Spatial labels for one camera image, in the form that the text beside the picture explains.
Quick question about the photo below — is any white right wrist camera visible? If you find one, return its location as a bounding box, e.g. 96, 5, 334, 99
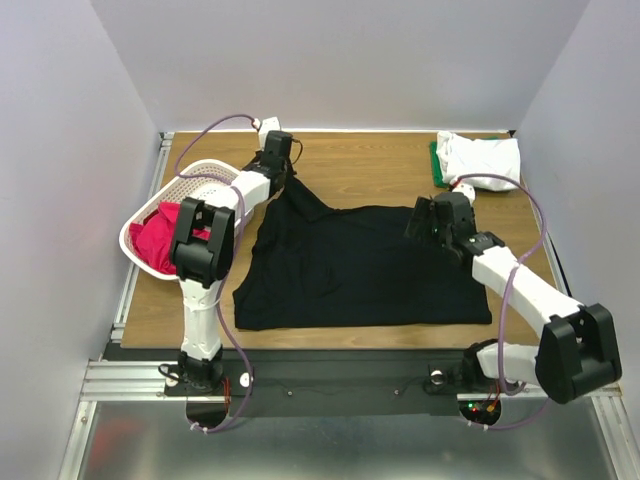
451, 183, 476, 204

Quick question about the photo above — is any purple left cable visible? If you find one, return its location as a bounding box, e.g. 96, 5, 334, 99
172, 113, 264, 435

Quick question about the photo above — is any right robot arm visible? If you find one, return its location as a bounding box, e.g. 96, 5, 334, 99
405, 191, 622, 404

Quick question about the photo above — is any white perforated plastic basket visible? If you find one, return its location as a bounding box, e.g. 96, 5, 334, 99
119, 159, 240, 281

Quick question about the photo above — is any purple cable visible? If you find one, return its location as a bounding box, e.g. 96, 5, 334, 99
172, 113, 264, 435
449, 173, 551, 432

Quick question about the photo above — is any black t shirt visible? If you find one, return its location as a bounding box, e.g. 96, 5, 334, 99
233, 177, 492, 331

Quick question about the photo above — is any green folded t shirt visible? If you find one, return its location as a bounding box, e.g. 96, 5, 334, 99
429, 131, 499, 188

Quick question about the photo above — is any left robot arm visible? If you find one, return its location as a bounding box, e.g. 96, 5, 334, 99
160, 130, 294, 394

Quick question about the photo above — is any white folded t shirt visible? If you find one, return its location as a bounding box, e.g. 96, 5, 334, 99
433, 131, 521, 192

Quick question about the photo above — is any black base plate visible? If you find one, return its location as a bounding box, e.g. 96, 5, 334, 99
164, 348, 521, 419

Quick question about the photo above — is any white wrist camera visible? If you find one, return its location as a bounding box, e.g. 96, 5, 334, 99
252, 116, 281, 134
451, 183, 476, 204

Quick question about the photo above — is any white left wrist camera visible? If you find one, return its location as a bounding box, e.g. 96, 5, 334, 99
252, 116, 281, 134

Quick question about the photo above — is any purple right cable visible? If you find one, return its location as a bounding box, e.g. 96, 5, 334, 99
449, 173, 551, 432

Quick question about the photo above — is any pink t shirt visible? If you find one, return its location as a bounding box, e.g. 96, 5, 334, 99
128, 202, 180, 275

